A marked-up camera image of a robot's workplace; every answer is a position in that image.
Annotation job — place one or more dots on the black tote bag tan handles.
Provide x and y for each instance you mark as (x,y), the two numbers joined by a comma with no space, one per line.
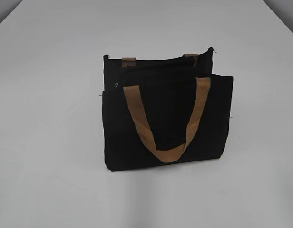
(161,112)

